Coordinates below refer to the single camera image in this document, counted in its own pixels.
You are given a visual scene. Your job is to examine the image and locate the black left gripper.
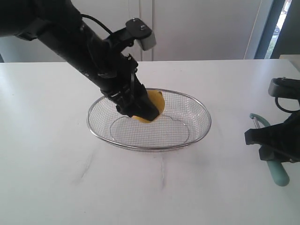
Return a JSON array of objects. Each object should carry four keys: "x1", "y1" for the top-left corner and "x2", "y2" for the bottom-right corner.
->
[{"x1": 100, "y1": 70, "x2": 159, "y2": 121}]

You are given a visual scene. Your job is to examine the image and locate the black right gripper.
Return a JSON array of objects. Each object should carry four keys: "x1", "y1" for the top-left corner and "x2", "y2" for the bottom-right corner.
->
[{"x1": 244, "y1": 112, "x2": 300, "y2": 163}]

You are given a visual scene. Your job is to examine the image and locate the yellow lemon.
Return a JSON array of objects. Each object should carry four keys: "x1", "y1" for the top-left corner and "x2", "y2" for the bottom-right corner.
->
[{"x1": 132, "y1": 90, "x2": 165, "y2": 124}]

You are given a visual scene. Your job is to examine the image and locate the teal handled peeler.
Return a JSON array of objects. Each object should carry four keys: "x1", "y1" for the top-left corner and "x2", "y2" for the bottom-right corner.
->
[{"x1": 249, "y1": 113, "x2": 290, "y2": 187}]

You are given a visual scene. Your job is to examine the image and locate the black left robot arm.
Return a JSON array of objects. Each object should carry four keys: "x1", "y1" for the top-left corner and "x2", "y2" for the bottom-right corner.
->
[{"x1": 0, "y1": 0, "x2": 160, "y2": 121}]

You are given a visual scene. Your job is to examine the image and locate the white cabinet doors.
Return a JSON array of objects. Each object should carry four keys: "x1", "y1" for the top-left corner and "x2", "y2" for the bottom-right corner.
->
[{"x1": 0, "y1": 0, "x2": 263, "y2": 63}]

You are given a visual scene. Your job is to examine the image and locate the oval steel wire mesh basket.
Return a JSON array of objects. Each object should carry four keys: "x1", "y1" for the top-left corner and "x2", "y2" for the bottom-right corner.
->
[{"x1": 87, "y1": 89, "x2": 212, "y2": 152}]

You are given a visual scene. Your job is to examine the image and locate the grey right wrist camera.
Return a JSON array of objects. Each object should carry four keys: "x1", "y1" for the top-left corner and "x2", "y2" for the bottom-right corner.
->
[{"x1": 268, "y1": 77, "x2": 300, "y2": 113}]

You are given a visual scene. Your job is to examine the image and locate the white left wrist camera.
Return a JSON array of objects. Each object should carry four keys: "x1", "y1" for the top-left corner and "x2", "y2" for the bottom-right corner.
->
[{"x1": 103, "y1": 17, "x2": 157, "y2": 51}]

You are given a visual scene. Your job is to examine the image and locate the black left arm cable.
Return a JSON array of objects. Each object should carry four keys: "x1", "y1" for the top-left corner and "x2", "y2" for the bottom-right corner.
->
[{"x1": 81, "y1": 14, "x2": 113, "y2": 36}]

